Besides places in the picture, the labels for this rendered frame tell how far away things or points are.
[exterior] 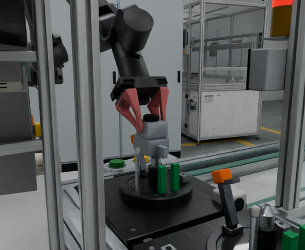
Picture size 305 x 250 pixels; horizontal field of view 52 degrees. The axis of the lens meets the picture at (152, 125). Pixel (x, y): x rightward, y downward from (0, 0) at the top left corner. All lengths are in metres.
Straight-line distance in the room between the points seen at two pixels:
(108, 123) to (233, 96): 2.13
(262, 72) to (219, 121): 4.32
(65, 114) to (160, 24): 1.49
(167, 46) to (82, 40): 3.52
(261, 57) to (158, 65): 3.21
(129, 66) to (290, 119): 0.31
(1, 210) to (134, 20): 0.57
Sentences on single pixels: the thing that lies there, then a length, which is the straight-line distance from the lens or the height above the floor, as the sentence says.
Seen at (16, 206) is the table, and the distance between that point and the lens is 0.89.
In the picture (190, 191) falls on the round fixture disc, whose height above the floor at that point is 0.99.
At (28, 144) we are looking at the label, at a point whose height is 1.11.
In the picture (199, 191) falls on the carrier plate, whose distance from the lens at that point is 0.63.
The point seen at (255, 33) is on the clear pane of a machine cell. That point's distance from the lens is 5.14.
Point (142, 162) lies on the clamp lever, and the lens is 0.64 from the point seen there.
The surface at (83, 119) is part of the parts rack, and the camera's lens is 0.28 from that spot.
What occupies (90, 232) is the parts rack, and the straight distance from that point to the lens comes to 0.32.
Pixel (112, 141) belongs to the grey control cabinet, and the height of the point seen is 0.32.
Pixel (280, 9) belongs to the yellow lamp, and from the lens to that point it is 0.59.
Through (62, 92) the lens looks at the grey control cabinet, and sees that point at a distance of 3.49.
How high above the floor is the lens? 1.22
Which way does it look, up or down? 11 degrees down
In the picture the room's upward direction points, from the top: straight up
